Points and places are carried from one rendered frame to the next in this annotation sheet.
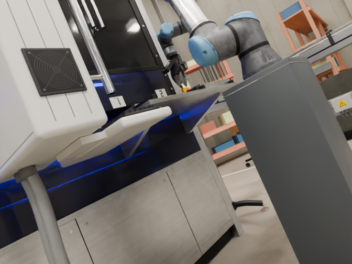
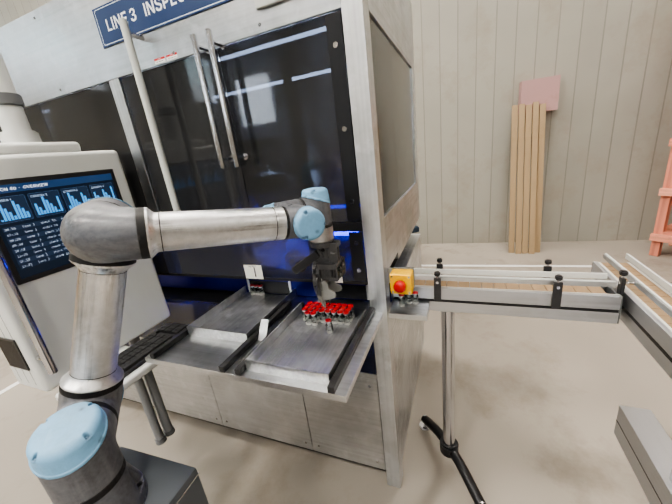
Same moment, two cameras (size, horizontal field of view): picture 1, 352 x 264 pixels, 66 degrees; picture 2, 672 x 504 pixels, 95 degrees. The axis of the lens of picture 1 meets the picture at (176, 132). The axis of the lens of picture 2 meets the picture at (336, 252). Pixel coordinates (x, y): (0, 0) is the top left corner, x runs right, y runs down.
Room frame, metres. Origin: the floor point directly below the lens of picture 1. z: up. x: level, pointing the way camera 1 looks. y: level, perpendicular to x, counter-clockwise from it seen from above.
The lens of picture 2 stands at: (1.34, -1.00, 1.44)
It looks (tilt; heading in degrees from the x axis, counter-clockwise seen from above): 18 degrees down; 71
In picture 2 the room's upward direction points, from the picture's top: 7 degrees counter-clockwise
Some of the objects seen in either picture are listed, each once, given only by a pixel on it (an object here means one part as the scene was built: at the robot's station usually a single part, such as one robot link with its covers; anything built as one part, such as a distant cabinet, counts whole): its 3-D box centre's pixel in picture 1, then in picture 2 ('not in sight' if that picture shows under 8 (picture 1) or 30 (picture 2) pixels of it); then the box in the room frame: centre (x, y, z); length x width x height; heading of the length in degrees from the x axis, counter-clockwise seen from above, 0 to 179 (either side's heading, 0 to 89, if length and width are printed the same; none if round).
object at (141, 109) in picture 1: (110, 131); (138, 353); (0.93, 0.21, 0.82); 0.40 x 0.14 x 0.02; 47
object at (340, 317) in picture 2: not in sight; (325, 316); (1.59, -0.08, 0.90); 0.18 x 0.02 x 0.05; 137
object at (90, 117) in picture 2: not in sight; (98, 166); (0.87, 0.72, 1.50); 0.49 x 0.01 x 0.59; 137
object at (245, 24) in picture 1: (243, 34); (77, 448); (0.98, -0.37, 0.96); 0.13 x 0.12 x 0.14; 98
